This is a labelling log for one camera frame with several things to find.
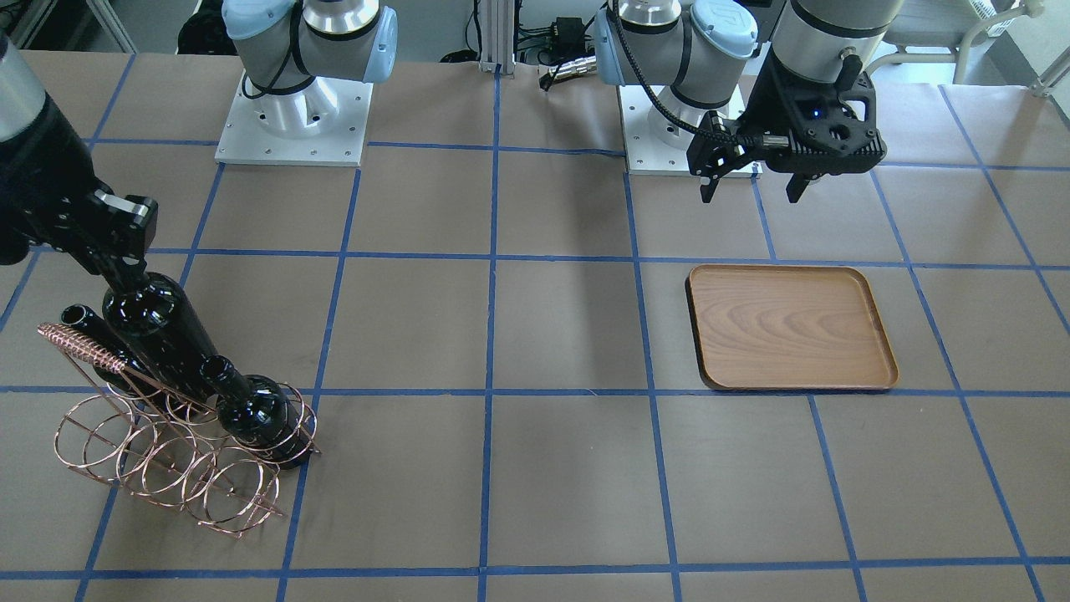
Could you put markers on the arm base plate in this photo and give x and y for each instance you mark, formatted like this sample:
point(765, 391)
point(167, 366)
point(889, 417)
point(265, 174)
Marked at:
point(323, 124)
point(655, 147)

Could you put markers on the copper wire bottle basket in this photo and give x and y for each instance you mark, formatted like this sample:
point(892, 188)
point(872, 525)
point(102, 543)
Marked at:
point(133, 442)

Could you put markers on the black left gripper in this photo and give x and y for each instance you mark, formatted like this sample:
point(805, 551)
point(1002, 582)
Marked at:
point(762, 109)

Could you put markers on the aluminium frame post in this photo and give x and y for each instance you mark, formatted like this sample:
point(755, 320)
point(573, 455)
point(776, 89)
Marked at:
point(496, 31)

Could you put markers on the black power adapter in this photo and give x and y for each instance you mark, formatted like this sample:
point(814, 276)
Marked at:
point(568, 34)

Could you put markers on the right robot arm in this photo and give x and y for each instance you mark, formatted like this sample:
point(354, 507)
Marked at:
point(22, 94)

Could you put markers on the black wine bottle far end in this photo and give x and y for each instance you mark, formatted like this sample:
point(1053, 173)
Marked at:
point(81, 317)

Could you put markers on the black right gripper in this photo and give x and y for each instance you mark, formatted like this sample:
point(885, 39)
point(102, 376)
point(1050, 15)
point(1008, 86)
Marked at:
point(43, 180)

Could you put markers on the black wine bottle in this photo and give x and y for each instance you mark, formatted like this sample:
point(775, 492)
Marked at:
point(255, 411)
point(153, 315)

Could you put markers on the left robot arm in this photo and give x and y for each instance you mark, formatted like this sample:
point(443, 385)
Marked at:
point(698, 52)

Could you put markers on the wooden tray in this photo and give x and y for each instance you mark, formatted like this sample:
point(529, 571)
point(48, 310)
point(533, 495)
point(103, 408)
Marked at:
point(769, 327)

